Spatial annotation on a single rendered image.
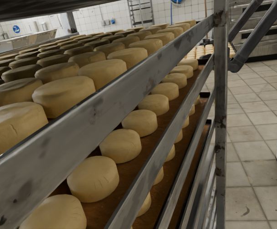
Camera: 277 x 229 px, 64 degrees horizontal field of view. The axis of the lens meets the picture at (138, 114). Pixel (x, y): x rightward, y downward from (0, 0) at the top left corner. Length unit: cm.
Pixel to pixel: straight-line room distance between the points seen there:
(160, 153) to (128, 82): 10
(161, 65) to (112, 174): 12
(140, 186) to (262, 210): 168
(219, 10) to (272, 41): 447
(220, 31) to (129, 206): 47
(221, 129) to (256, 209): 124
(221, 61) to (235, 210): 137
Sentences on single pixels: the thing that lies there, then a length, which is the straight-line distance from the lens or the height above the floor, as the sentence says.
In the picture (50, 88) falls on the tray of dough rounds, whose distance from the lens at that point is 19.
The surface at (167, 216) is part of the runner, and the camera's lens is 30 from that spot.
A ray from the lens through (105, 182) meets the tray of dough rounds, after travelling 22.
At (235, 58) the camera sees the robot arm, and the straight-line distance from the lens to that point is 125.
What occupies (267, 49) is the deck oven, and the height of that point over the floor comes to 22.
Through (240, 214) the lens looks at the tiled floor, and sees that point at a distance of 180.
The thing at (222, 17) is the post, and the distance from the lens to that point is 58.
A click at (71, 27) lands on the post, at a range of 76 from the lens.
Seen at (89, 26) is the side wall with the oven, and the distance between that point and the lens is 599.
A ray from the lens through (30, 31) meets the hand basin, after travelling 654.
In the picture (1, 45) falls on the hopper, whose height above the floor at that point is 130.
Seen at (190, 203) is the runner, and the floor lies 105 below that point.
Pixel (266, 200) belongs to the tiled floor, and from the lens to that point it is 193.
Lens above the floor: 138
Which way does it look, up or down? 26 degrees down
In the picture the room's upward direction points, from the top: 10 degrees counter-clockwise
